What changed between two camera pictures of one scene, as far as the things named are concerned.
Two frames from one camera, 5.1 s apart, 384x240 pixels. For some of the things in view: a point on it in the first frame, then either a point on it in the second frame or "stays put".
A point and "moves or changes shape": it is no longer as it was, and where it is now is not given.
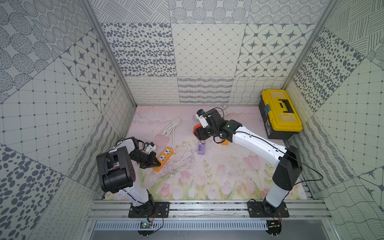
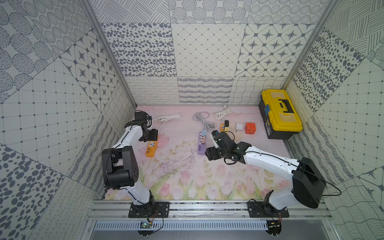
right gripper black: x=202 y=133 to x=211 y=153
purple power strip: x=201 y=147 stays put
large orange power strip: x=163 y=158 moves or changes shape
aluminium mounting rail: x=207 y=210 stays put
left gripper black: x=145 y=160 to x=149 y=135
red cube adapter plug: x=195 y=129 to x=250 y=128
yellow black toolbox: x=279 y=117 stays put
